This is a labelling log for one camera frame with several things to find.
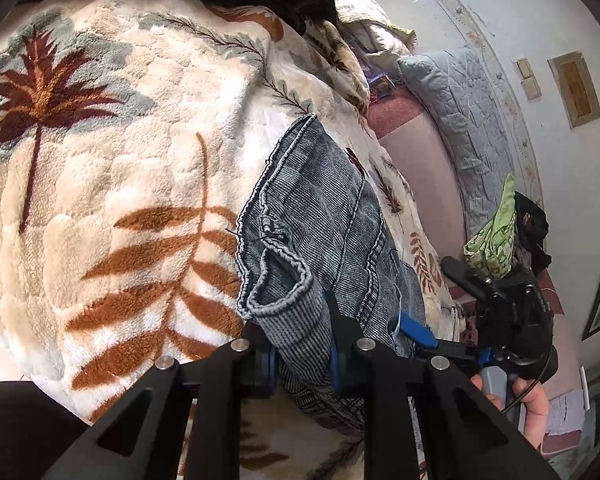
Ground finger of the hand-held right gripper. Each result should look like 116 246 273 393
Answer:
399 312 483 367
440 256 496 303

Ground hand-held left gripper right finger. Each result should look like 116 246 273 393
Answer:
324 290 561 480

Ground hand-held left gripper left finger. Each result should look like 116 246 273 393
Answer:
42 321 281 480

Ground grey-blue denim pants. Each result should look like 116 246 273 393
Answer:
235 112 433 435

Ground person's right hand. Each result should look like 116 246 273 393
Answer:
471 366 551 453

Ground green printed blanket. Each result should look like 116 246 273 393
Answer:
462 174 518 279

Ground black garment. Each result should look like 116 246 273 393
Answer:
511 190 552 273

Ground pink sofa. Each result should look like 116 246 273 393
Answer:
367 85 588 461

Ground grey quilted pillow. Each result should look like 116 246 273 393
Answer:
396 46 520 242

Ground purple packet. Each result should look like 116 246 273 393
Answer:
369 71 397 102

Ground leaf printed fleece blanket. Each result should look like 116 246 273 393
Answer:
0 0 463 480

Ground person's dark clothing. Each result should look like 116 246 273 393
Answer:
0 380 92 480

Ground cream pillow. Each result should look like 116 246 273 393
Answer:
336 0 417 57

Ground black cable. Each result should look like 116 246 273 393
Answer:
502 337 557 413

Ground beige framed wall panel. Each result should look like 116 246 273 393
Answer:
547 50 600 130

